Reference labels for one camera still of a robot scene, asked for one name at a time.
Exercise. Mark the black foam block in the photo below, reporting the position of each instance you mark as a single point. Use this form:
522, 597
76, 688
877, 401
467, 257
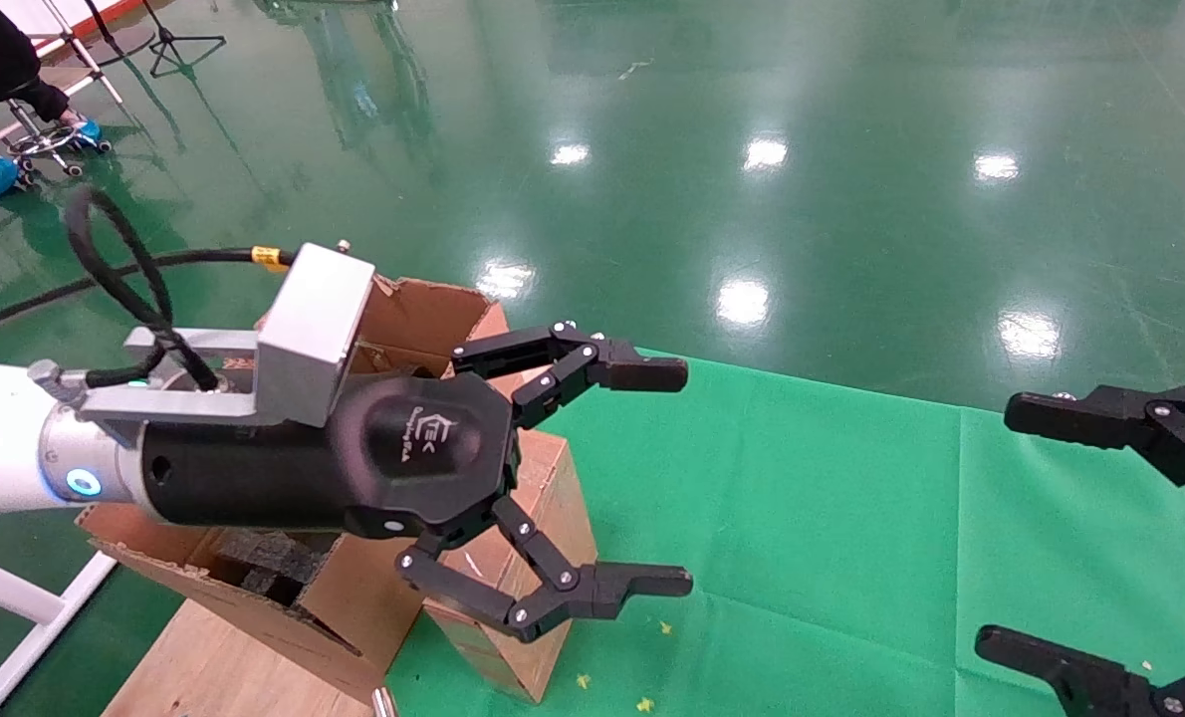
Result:
264, 563

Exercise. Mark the green table cloth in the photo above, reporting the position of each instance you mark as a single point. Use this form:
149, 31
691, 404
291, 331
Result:
851, 548

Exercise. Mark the white metal frame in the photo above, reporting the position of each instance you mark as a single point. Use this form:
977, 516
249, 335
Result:
5, 588

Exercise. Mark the white stand legs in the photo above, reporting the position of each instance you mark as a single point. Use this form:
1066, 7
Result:
86, 53

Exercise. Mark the white board with orange edge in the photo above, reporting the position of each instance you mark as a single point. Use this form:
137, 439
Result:
45, 12

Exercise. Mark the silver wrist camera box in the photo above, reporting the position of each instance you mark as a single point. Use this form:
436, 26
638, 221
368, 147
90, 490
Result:
314, 319

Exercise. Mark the black round-base stand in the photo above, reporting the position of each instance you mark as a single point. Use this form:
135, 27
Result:
124, 45

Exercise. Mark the black tripod stand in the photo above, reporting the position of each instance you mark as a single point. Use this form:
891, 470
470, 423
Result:
166, 40

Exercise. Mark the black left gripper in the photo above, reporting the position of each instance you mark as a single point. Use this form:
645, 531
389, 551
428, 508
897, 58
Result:
423, 453

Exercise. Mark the rolling stool base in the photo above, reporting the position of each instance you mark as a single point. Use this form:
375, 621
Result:
40, 142

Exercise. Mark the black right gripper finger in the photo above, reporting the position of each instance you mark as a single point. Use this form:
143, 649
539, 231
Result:
1070, 667
1100, 416

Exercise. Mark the large open cardboard carton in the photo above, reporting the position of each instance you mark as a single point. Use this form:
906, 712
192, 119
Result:
423, 319

